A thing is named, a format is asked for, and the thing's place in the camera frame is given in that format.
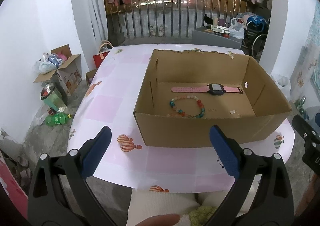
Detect wheelchair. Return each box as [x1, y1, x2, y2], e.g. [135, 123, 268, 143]
[241, 15, 269, 62]

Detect large water bottle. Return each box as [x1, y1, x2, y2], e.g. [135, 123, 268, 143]
[305, 106, 319, 131]

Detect green lidded pot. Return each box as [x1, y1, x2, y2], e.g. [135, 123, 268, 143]
[41, 82, 67, 112]

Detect pink strap smartwatch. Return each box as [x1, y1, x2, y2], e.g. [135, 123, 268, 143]
[171, 84, 243, 95]

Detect green soda bottle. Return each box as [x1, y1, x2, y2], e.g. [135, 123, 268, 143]
[46, 112, 72, 127]

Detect white bag on cabinet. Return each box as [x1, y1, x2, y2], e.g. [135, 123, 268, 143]
[228, 18, 245, 39]

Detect balcony metal railing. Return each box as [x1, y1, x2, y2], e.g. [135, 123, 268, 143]
[106, 0, 252, 40]

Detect white plastic bag on floor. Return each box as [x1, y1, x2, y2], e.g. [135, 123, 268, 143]
[33, 53, 67, 74]

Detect person left hand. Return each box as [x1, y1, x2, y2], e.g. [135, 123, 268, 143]
[137, 214, 181, 226]

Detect large brown cardboard box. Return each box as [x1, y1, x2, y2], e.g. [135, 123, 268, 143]
[133, 49, 291, 148]

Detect small open cardboard box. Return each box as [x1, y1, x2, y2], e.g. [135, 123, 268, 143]
[34, 45, 82, 97]

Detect grey low cabinet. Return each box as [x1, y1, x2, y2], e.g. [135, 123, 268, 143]
[192, 27, 242, 49]

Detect red tote bag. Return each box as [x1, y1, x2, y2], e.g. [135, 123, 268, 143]
[93, 40, 113, 68]

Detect multicolour bead bracelet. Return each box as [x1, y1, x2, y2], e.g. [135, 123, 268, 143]
[166, 95, 206, 119]

